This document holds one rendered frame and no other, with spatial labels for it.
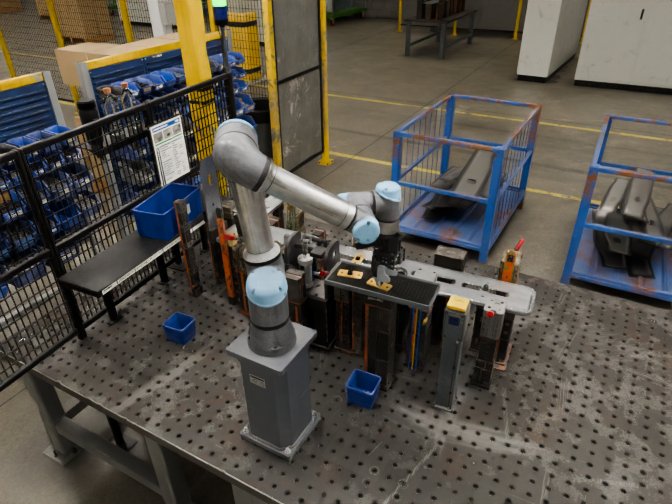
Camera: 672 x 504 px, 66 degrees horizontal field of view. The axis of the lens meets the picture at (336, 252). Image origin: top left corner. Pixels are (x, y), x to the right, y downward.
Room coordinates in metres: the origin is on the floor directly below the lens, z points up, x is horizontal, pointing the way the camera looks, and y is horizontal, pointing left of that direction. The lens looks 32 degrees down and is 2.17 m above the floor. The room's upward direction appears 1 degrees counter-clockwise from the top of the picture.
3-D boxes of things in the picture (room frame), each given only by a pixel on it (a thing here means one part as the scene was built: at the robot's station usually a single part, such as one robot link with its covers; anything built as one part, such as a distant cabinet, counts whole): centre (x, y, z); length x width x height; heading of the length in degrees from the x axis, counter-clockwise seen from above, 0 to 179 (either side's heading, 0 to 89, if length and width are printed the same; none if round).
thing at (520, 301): (1.83, -0.11, 1.00); 1.38 x 0.22 x 0.02; 64
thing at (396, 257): (1.41, -0.17, 1.32); 0.09 x 0.08 x 0.12; 54
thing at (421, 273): (1.54, -0.32, 0.90); 0.13 x 0.10 x 0.41; 154
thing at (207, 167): (2.16, 0.56, 1.17); 0.12 x 0.01 x 0.34; 154
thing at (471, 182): (3.95, -1.08, 0.47); 1.20 x 0.80 x 0.95; 149
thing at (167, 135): (2.37, 0.78, 1.30); 0.23 x 0.02 x 0.31; 154
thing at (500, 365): (1.57, -0.66, 0.84); 0.18 x 0.06 x 0.29; 154
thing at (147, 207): (2.14, 0.76, 1.09); 0.30 x 0.17 x 0.13; 162
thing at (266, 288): (1.23, 0.20, 1.27); 0.13 x 0.12 x 0.14; 8
